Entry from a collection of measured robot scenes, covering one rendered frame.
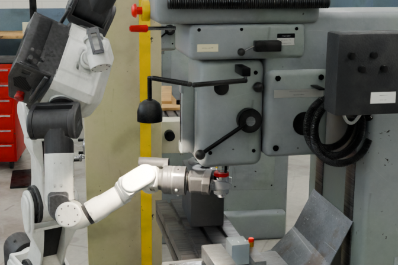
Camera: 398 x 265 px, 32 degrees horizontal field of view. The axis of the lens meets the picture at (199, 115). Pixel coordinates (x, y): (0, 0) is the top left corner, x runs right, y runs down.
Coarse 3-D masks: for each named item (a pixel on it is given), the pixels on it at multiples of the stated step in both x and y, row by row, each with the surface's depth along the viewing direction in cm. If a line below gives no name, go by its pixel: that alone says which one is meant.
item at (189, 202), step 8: (184, 160) 263; (192, 160) 258; (192, 168) 248; (200, 168) 250; (208, 168) 251; (184, 200) 260; (192, 200) 245; (200, 200) 245; (208, 200) 246; (216, 200) 246; (184, 208) 261; (192, 208) 246; (200, 208) 246; (208, 208) 247; (216, 208) 247; (192, 216) 246; (200, 216) 247; (208, 216) 247; (216, 216) 248; (192, 224) 247; (200, 224) 247; (208, 224) 248; (216, 224) 248
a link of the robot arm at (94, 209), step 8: (104, 192) 215; (112, 192) 213; (72, 200) 217; (96, 200) 213; (104, 200) 213; (112, 200) 213; (120, 200) 213; (88, 208) 212; (96, 208) 212; (104, 208) 212; (112, 208) 213; (88, 216) 212; (96, 216) 212; (104, 216) 214; (80, 224) 211; (88, 224) 213
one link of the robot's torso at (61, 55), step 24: (48, 24) 222; (72, 24) 227; (24, 48) 215; (48, 48) 219; (72, 48) 223; (24, 72) 217; (48, 72) 216; (72, 72) 220; (24, 96) 231; (48, 96) 220; (72, 96) 219; (96, 96) 222
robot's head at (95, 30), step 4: (88, 28) 214; (92, 28) 215; (96, 28) 215; (88, 32) 214; (92, 32) 214; (96, 32) 214; (88, 36) 214; (100, 36) 214; (100, 40) 214; (92, 44) 213; (100, 44) 213; (92, 48) 213; (100, 48) 213; (92, 52) 212; (96, 52) 212; (100, 52) 213
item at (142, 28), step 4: (132, 28) 208; (136, 28) 208; (140, 28) 208; (144, 28) 209; (148, 28) 209; (152, 28) 210; (156, 28) 210; (160, 28) 210; (164, 28) 210; (168, 28) 211; (172, 28) 211; (140, 32) 210; (144, 32) 210
